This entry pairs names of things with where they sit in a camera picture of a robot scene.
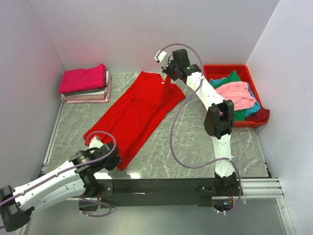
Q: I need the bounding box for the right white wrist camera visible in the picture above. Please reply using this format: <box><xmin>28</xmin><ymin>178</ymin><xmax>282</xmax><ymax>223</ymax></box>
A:
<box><xmin>154</xmin><ymin>50</ymin><xmax>170</xmax><ymax>69</ymax></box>

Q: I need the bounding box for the pink t-shirt in bin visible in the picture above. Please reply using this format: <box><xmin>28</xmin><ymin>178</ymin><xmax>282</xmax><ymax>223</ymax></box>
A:
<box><xmin>216</xmin><ymin>81</ymin><xmax>256</xmax><ymax>111</ymax></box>

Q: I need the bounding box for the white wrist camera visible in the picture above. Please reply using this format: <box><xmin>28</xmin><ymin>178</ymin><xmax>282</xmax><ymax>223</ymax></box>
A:
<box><xmin>85</xmin><ymin>136</ymin><xmax>103</xmax><ymax>148</ymax></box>
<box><xmin>154</xmin><ymin>50</ymin><xmax>170</xmax><ymax>69</ymax></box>

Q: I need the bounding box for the aluminium frame rail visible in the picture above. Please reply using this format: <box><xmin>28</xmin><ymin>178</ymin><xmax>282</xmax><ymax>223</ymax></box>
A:
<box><xmin>25</xmin><ymin>160</ymin><xmax>286</xmax><ymax>201</ymax></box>

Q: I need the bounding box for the folded magenta t-shirt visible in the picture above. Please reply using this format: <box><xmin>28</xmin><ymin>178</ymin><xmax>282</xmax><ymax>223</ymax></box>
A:
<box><xmin>59</xmin><ymin>64</ymin><xmax>106</xmax><ymax>94</ymax></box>

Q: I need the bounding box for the folded light pink t-shirt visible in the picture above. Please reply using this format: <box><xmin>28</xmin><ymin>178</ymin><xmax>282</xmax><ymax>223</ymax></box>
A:
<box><xmin>63</xmin><ymin>73</ymin><xmax>112</xmax><ymax>103</ymax></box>

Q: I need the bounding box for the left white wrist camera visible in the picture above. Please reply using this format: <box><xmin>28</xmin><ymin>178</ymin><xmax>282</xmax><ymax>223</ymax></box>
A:
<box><xmin>85</xmin><ymin>136</ymin><xmax>103</xmax><ymax>148</ymax></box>

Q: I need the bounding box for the red plastic bin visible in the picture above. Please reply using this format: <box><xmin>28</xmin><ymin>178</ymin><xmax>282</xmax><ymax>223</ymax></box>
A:
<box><xmin>203</xmin><ymin>64</ymin><xmax>268</xmax><ymax>128</ymax></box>

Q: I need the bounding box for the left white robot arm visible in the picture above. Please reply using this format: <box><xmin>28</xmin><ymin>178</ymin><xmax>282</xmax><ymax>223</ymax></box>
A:
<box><xmin>0</xmin><ymin>142</ymin><xmax>121</xmax><ymax>232</ymax></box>

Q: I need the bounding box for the light blue t-shirt in bin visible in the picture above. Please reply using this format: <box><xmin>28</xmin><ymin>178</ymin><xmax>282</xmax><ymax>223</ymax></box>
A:
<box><xmin>209</xmin><ymin>78</ymin><xmax>261</xmax><ymax>117</ymax></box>

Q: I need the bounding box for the dark red t-shirt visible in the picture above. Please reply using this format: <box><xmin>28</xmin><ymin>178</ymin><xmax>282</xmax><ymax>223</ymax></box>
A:
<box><xmin>246</xmin><ymin>108</ymin><xmax>270</xmax><ymax>122</ymax></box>

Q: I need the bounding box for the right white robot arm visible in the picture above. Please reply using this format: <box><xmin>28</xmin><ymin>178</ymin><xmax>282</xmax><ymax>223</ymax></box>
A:
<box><xmin>155</xmin><ymin>49</ymin><xmax>238</xmax><ymax>195</ymax></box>

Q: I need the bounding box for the green t-shirt in bin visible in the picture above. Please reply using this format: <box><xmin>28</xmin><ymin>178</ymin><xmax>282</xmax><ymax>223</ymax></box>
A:
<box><xmin>220</xmin><ymin>70</ymin><xmax>246</xmax><ymax>121</ymax></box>

